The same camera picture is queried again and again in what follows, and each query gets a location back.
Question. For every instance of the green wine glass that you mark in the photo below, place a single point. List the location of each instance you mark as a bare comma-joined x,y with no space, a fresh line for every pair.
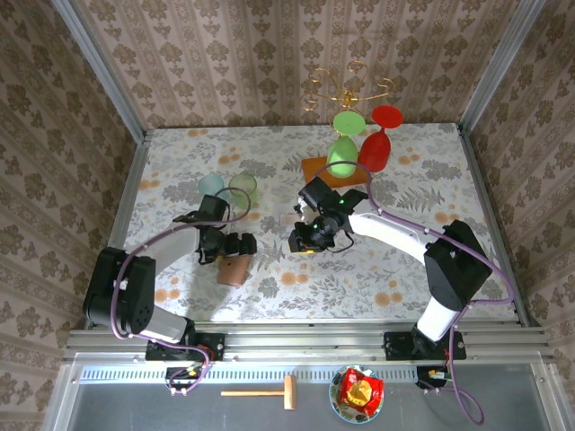
342,155

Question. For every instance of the red snack bag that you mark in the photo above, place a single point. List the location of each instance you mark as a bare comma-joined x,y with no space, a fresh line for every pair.
359,390

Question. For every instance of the grey metal shelf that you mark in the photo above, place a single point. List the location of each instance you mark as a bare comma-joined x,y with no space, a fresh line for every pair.
135,413

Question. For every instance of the aluminium frame post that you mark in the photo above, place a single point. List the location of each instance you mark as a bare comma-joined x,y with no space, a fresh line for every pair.
96,67
501,67

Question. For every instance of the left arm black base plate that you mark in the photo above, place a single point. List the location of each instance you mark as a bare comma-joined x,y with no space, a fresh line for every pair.
215,345

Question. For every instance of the wooden mallet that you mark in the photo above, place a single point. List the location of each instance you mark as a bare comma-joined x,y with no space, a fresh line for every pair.
289,393

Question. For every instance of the patterned ceramic bowl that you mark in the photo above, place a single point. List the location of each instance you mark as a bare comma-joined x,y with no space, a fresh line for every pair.
334,399

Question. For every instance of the blue plastic tumbler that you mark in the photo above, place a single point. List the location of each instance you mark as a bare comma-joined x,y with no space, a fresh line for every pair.
210,185

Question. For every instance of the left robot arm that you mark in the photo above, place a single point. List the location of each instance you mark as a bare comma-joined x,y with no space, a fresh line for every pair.
135,292

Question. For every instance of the aluminium mounting rail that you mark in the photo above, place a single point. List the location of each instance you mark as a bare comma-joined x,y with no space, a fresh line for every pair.
305,343

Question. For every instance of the green plastic tumbler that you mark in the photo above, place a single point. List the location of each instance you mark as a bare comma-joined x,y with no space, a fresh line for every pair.
242,186

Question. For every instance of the floral table cover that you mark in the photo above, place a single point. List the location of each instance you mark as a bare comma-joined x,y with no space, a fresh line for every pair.
314,307

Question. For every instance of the perforated metal strip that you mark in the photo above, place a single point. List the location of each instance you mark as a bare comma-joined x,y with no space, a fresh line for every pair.
269,375

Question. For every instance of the red wine glass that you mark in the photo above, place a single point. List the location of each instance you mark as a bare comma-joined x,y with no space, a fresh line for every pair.
375,150

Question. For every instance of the aluminium side rail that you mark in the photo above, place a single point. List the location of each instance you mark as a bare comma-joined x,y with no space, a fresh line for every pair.
483,188
129,188

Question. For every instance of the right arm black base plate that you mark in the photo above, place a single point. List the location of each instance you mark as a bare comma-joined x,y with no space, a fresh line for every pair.
395,345

